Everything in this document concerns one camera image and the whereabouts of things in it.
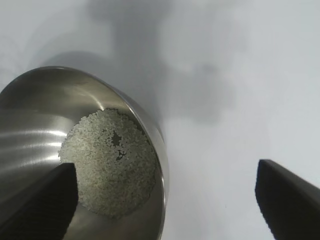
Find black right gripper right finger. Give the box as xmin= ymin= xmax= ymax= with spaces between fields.
xmin=254 ymin=158 xmax=320 ymax=240

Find stainless steel mixing bowl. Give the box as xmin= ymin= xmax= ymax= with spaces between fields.
xmin=0 ymin=66 xmax=170 ymax=240

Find white rice grains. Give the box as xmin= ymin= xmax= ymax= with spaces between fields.
xmin=57 ymin=107 xmax=158 ymax=219

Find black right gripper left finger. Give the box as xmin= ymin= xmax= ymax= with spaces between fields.
xmin=0 ymin=161 xmax=80 ymax=240

